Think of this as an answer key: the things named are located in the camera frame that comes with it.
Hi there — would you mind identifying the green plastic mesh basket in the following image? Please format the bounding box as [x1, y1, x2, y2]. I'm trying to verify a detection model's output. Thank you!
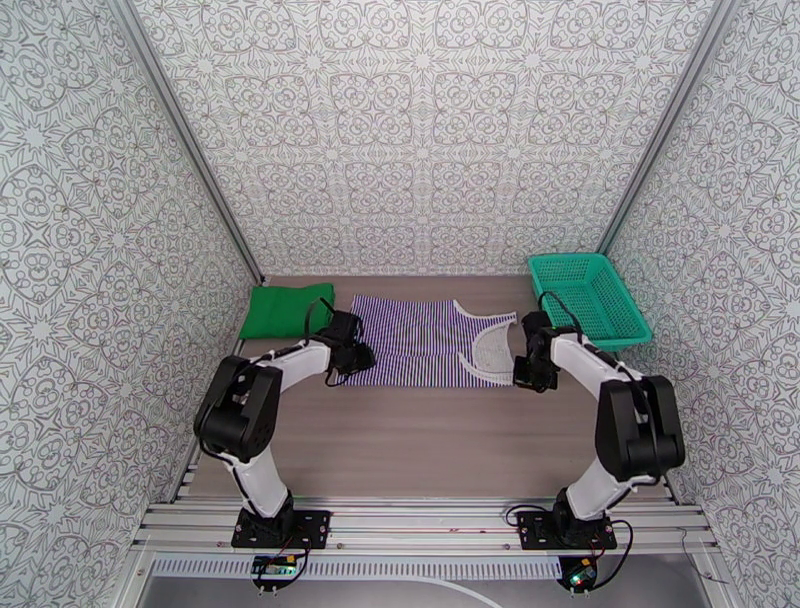
[527, 252, 654, 351]

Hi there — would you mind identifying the white slotted cable duct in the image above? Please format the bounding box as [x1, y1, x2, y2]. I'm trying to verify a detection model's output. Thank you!
[149, 557, 564, 579]

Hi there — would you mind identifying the aluminium mounting rail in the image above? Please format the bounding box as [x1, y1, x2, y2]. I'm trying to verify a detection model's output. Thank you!
[131, 496, 720, 558]

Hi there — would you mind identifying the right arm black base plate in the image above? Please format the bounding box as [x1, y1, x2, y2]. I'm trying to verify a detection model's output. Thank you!
[517, 511, 620, 553]

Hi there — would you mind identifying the red black power wire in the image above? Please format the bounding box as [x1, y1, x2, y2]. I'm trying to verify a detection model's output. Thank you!
[284, 538, 315, 583]
[590, 519, 634, 579]

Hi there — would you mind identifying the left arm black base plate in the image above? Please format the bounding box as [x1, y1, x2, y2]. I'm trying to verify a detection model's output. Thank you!
[231, 509, 333, 551]

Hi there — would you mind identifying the aluminium corner post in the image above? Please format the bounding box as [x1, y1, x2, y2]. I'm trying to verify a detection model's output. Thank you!
[596, 0, 736, 254]
[106, 0, 270, 295]

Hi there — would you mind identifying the green shirt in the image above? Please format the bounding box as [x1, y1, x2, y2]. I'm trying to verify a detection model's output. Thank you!
[239, 282, 337, 342]

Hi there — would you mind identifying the blue white striped tank top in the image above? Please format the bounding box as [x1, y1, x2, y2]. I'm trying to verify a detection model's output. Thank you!
[337, 294, 520, 389]

